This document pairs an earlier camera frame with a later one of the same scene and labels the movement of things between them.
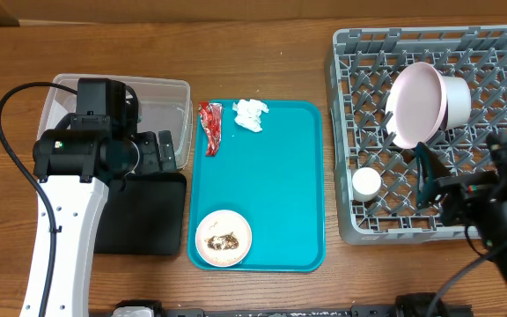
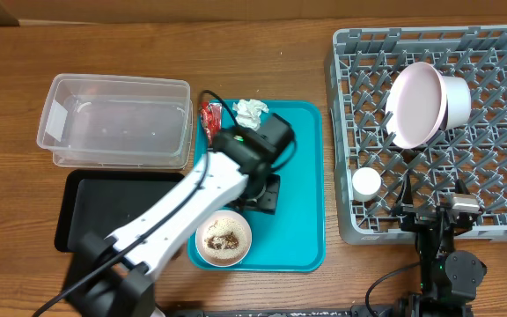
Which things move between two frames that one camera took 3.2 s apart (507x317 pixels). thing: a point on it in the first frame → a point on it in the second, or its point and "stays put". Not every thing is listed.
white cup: (458, 100) stays put
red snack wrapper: (210, 120) stays put
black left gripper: (152, 162) → (268, 200)
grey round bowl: (366, 183) stays put
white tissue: (249, 113) stays put
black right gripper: (427, 176) → (416, 217)
